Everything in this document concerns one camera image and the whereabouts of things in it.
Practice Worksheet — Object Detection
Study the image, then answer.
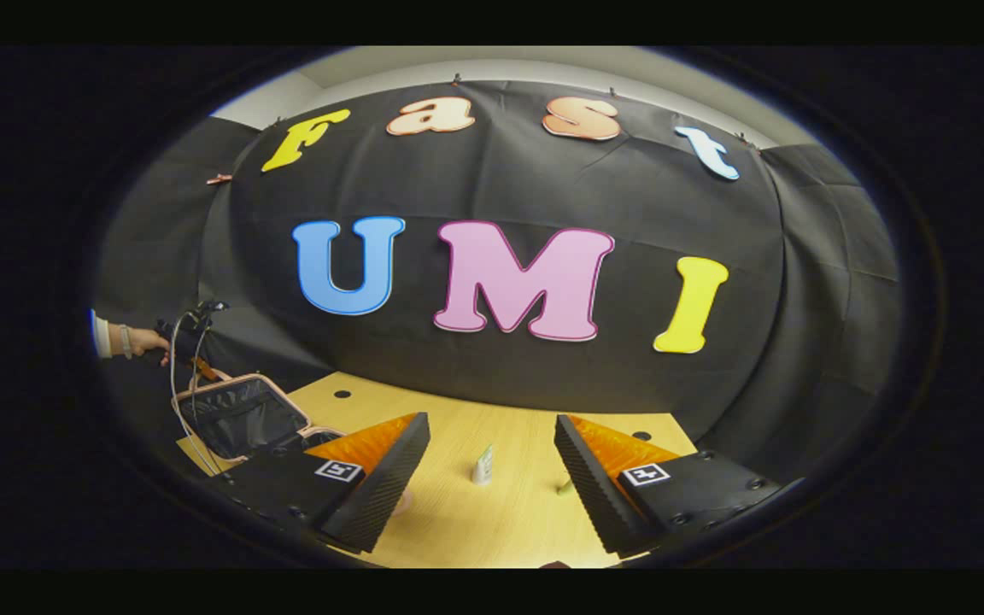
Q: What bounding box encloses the pink suitcase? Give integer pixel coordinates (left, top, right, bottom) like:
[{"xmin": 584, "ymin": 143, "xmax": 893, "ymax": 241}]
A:
[{"xmin": 172, "ymin": 373, "xmax": 414, "ymax": 515}]

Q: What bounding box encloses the black backdrop cloth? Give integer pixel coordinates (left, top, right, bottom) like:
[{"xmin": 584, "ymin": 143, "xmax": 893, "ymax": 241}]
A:
[{"xmin": 95, "ymin": 79, "xmax": 901, "ymax": 462}]

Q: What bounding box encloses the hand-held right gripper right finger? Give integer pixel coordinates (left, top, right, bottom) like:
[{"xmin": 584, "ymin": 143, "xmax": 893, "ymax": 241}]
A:
[{"xmin": 554, "ymin": 414, "xmax": 805, "ymax": 560}]

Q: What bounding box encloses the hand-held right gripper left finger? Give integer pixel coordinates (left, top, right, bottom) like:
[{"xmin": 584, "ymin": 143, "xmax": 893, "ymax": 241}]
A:
[{"xmin": 219, "ymin": 413, "xmax": 431, "ymax": 554}]

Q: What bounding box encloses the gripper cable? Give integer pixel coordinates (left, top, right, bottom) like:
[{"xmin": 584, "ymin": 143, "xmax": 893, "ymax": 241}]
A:
[{"xmin": 168, "ymin": 309, "xmax": 229, "ymax": 477}]

